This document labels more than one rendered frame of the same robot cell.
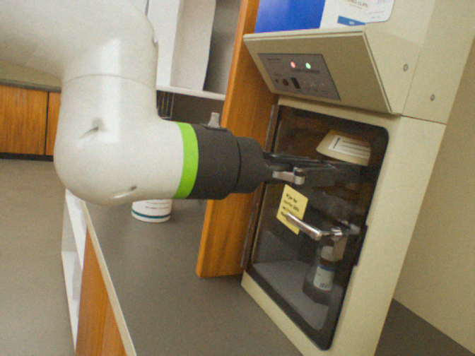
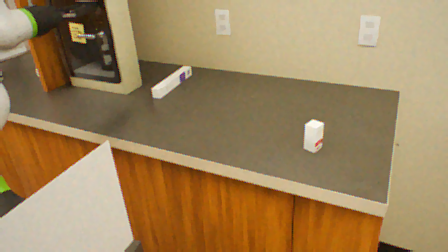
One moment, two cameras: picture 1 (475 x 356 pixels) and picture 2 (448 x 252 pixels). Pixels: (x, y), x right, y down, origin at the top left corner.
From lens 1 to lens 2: 0.84 m
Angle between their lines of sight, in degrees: 33
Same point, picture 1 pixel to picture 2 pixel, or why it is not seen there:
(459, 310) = (174, 51)
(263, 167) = (58, 15)
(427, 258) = (154, 35)
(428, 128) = not seen: outside the picture
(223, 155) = (42, 15)
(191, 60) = not seen: outside the picture
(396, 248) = (127, 30)
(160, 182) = (26, 32)
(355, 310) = (123, 61)
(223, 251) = (53, 73)
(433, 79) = not seen: outside the picture
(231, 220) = (49, 54)
